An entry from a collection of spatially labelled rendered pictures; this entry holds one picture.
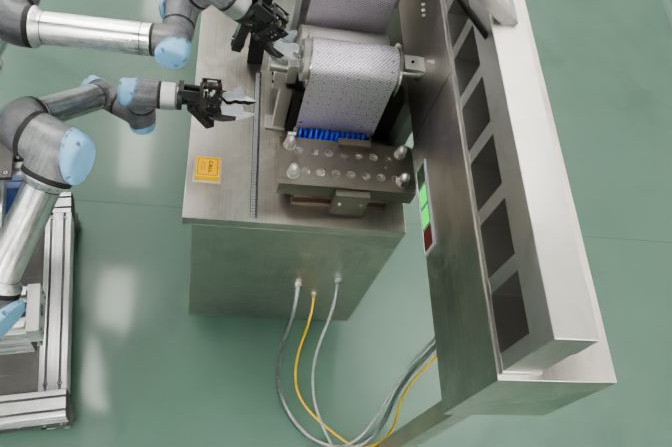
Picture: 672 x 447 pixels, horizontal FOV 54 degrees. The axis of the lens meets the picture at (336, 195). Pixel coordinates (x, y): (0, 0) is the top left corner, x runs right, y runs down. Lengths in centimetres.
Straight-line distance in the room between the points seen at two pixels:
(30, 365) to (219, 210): 94
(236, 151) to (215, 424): 109
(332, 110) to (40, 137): 78
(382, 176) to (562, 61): 237
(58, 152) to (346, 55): 75
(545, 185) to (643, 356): 216
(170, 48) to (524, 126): 78
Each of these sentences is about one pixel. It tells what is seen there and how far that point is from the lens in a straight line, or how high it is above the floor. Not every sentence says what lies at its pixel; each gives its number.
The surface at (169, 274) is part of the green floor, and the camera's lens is 281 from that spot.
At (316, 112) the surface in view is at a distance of 190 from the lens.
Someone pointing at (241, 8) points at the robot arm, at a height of 144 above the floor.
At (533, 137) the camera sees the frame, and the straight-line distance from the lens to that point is 133.
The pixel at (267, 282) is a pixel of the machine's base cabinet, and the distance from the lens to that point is 232.
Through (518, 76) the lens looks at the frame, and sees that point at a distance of 141.
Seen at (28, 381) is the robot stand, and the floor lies 21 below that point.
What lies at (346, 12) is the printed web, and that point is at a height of 127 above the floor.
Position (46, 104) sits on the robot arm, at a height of 121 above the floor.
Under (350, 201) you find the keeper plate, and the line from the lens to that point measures 189.
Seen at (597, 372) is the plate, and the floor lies 144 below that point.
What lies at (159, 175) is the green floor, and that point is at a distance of 303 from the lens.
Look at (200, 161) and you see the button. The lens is 198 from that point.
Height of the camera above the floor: 259
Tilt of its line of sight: 58 degrees down
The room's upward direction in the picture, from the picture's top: 23 degrees clockwise
